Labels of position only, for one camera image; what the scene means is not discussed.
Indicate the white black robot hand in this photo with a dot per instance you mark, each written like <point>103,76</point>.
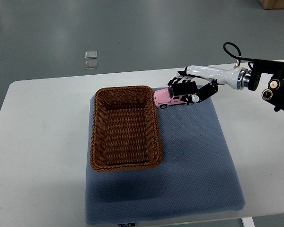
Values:
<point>237,78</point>

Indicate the pink toy car black roof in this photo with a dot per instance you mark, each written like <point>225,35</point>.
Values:
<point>176,94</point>

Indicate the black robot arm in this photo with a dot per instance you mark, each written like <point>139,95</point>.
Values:
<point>274,93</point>

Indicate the brown wicker basket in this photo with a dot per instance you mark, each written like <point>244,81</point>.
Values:
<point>125,130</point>

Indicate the wooden box corner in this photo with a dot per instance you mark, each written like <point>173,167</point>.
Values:
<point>272,4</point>

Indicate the blue-grey cushion mat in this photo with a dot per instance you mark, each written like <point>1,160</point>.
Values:
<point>196,176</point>

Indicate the white table leg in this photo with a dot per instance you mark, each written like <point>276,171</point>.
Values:
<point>248,222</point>

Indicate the upper metal floor plate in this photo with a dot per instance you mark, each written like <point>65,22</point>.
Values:
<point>91,54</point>

